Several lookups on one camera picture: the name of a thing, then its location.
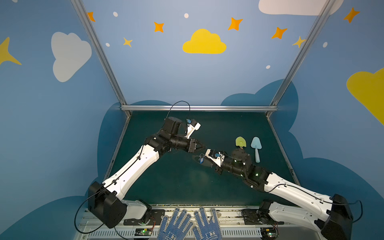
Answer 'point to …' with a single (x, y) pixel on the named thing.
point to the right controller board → (268, 232)
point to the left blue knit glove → (179, 228)
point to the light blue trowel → (256, 145)
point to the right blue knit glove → (207, 231)
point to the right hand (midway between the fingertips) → (207, 154)
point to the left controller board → (143, 232)
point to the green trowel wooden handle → (241, 142)
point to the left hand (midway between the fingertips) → (205, 147)
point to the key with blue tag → (202, 158)
